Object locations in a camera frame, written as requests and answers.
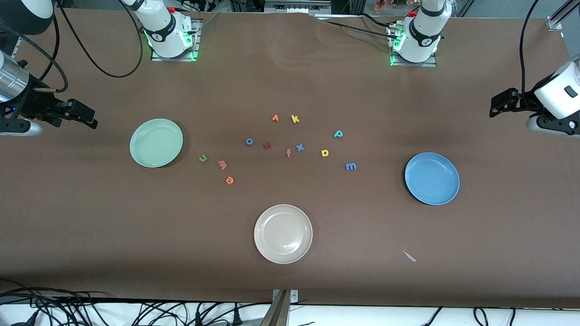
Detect blue plate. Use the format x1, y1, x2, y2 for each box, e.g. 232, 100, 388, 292
405, 153, 460, 206

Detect brown table cover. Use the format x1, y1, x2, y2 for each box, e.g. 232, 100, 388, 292
0, 8, 580, 308

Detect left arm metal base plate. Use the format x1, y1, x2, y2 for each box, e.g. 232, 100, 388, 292
390, 25, 438, 67

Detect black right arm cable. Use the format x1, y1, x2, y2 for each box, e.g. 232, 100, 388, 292
9, 0, 144, 93

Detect beige plate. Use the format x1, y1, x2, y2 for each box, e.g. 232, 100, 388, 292
254, 204, 313, 264

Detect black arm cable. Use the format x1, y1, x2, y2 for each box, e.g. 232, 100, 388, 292
9, 0, 144, 93
519, 0, 541, 111

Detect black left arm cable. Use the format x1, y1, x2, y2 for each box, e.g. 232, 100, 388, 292
519, 0, 541, 111

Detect black base cable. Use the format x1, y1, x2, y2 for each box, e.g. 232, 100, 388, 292
317, 18, 396, 38

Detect black cable tangle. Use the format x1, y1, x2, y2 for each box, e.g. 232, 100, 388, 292
0, 281, 272, 326

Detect grey metal pole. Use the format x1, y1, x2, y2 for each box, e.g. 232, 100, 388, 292
261, 290, 290, 326

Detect green plate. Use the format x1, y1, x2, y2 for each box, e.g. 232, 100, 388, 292
130, 119, 184, 168

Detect grey metal frame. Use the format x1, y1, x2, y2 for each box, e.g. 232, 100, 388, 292
264, 0, 332, 15

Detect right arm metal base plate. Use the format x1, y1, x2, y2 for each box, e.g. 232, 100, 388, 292
151, 18, 201, 62

